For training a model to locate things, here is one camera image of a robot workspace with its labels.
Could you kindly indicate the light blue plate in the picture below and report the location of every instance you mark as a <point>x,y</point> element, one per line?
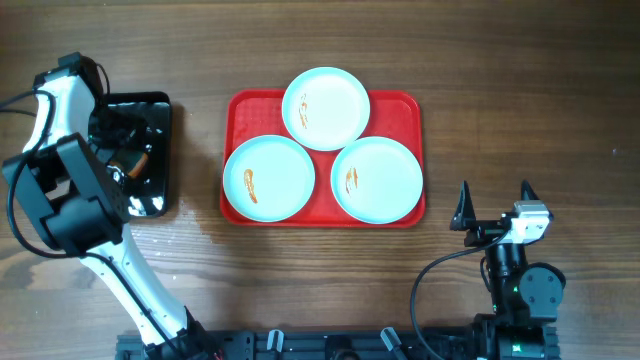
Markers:
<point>268,178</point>
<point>325,108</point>
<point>376,180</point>

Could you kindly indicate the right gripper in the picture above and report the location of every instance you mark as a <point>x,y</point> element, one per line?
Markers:
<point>490,231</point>

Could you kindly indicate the green and orange sponge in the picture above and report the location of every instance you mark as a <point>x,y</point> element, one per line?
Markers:
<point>131,163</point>

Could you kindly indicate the light blue top plate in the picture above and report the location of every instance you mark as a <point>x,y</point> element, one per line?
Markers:
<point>325,108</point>

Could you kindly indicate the red plastic tray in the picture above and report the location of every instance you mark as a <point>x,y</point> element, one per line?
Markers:
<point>254,112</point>

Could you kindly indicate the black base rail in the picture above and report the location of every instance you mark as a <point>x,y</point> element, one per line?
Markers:
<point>448,343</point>

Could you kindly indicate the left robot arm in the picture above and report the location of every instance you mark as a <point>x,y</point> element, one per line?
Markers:
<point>95,160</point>

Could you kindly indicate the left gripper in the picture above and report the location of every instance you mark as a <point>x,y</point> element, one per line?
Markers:
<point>117,138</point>

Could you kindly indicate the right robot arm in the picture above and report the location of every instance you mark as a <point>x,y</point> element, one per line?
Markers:
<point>525,296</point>

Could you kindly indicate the black rectangular water tray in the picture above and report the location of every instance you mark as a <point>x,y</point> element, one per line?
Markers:
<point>147,195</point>

